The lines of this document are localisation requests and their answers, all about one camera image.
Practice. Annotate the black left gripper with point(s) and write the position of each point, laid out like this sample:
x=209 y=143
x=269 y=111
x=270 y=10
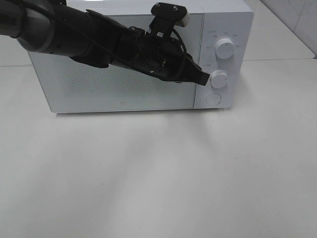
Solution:
x=158 y=57

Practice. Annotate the round white door button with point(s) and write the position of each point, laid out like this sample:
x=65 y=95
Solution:
x=213 y=99

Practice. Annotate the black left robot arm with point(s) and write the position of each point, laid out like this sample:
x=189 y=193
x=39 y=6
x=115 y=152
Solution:
x=91 y=38

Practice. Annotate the white microwave oven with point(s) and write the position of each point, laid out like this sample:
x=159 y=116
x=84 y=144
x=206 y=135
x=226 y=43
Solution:
x=209 y=21

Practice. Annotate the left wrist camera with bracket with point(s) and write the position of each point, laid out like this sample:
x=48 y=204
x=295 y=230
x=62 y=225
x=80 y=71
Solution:
x=166 y=16

